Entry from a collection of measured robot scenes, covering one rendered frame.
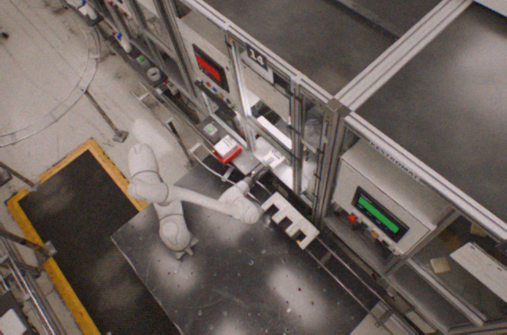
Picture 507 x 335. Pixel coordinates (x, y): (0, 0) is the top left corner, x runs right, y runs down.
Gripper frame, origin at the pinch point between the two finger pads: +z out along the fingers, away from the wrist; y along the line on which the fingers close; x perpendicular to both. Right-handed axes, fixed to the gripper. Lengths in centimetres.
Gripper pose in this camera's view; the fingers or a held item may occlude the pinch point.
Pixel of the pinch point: (269, 163)
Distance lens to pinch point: 238.8
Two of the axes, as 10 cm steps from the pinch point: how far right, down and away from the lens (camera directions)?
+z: 7.2, -6.4, 2.7
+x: -6.8, -6.1, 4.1
